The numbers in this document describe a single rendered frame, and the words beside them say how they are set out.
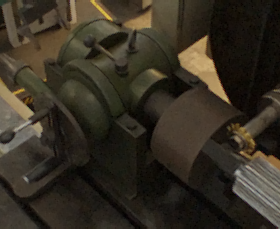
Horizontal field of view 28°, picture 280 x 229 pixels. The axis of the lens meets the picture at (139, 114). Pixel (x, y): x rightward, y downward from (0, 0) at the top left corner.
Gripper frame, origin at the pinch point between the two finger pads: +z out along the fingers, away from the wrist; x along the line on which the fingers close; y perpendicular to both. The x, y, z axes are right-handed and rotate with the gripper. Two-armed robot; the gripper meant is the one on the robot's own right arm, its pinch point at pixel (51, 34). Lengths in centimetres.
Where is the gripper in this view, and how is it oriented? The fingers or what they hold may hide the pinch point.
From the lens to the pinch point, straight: 206.9
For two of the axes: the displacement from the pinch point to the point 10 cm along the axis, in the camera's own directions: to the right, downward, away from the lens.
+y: -5.7, -2.8, 7.7
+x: -7.4, 5.8, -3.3
